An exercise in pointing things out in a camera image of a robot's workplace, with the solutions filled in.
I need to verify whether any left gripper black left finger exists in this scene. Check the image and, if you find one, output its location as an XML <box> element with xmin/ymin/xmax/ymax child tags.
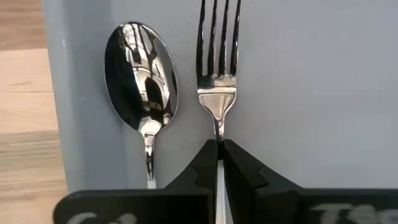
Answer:
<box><xmin>52</xmin><ymin>139</ymin><xmax>219</xmax><ymax>224</ymax></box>

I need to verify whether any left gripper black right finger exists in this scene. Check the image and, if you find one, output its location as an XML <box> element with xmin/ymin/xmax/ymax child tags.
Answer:
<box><xmin>223</xmin><ymin>139</ymin><xmax>398</xmax><ymax>224</ymax></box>

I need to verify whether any fork with white orange handle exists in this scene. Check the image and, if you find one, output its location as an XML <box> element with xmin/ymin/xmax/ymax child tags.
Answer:
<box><xmin>195</xmin><ymin>0</ymin><xmax>243</xmax><ymax>224</ymax></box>

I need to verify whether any spoon with white orange handle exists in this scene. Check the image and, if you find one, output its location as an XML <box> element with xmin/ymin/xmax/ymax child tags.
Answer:
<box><xmin>103</xmin><ymin>21</ymin><xmax>180</xmax><ymax>190</ymax></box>

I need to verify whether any grey plastic tray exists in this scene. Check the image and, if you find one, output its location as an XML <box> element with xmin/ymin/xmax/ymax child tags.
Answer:
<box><xmin>42</xmin><ymin>0</ymin><xmax>398</xmax><ymax>193</ymax></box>

